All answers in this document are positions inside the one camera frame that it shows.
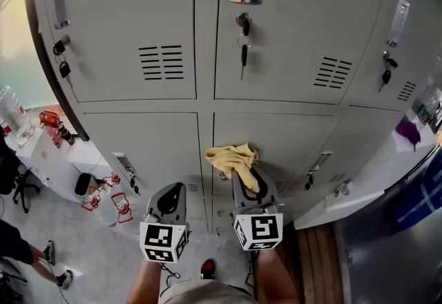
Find clear water jug red handle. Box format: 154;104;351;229
80;186;105;213
102;171;122;190
110;191;135;225

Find small clear plastic bottle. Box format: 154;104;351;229
325;180;355;206

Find person's black shorts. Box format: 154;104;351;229
226;283;253;297

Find purple cloth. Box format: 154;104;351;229
394;115;423;153

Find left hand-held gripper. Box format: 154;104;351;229
139;182;191;265

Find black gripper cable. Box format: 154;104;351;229
161;262;182;289
244;249;260;294

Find person's right forearm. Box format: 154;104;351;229
256;249;302;304

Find black cylinder bottle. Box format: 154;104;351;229
57;122;76;146

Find orange tool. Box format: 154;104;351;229
39;110;64;128

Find wooden plank platform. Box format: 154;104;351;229
253;222;347;304

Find black office chair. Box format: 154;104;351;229
0;136;41;215

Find grey metal locker cabinet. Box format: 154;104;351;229
30;0;442;236

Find blue barrel with tape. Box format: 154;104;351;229
395;149;442;231

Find yellow cleaning cloth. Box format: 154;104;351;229
204;142;260;195

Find person's left forearm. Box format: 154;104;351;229
126;257;165;304

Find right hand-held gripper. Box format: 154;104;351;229
230;165;286;252

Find red and black shoe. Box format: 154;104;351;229
200;258;217;280

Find white metal locker door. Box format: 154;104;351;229
210;111;335;198

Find large clear water bottle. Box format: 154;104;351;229
0;85;36;149

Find red patterned packet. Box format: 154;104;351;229
44;126;64;149

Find person's beige shirt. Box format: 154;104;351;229
158;278;258;304

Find black rounded container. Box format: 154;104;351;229
74;172;93;198

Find clear bottle green label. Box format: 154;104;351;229
411;55;442;124

